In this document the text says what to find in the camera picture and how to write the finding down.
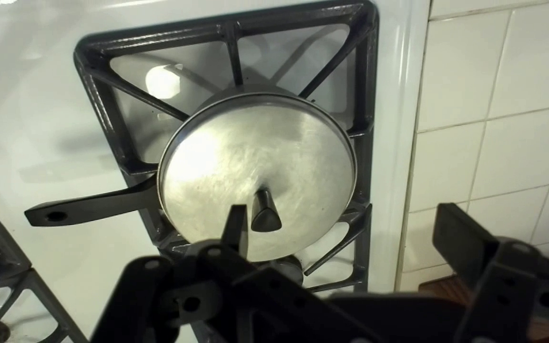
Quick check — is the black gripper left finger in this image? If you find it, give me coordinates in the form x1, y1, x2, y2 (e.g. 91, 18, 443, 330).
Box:
89, 203, 352, 343

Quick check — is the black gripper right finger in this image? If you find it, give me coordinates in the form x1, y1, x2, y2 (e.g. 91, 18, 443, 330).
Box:
432, 201, 549, 343

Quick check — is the round steel pot lid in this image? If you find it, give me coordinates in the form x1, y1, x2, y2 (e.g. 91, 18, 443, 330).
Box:
155, 88, 357, 264

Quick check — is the black cast iron burner grate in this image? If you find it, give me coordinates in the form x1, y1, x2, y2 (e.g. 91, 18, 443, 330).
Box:
72, 0, 380, 296
0, 184, 89, 343

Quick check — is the steel pot with black handle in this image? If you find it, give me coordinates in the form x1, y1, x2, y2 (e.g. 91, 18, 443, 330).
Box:
22, 83, 359, 269

